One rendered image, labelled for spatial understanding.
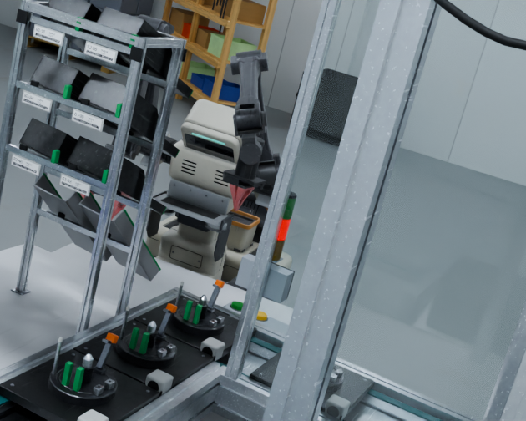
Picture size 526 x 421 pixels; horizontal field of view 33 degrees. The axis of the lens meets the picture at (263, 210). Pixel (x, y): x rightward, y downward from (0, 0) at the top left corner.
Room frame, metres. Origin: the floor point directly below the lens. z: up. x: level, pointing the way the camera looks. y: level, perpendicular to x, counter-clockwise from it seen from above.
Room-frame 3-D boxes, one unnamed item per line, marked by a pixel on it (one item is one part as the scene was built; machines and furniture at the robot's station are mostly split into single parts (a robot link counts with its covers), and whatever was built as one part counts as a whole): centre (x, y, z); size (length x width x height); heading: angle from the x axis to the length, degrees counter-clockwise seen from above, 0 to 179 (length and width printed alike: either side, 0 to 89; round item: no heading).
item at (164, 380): (1.85, 0.18, 1.01); 0.24 x 0.24 x 0.13; 68
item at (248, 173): (2.27, 0.07, 1.35); 0.10 x 0.07 x 0.07; 68
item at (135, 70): (2.09, 0.47, 1.26); 0.36 x 0.21 x 0.80; 68
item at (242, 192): (2.28, 0.08, 1.28); 0.07 x 0.07 x 0.09; 68
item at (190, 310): (2.07, 0.09, 1.01); 0.24 x 0.24 x 0.13; 68
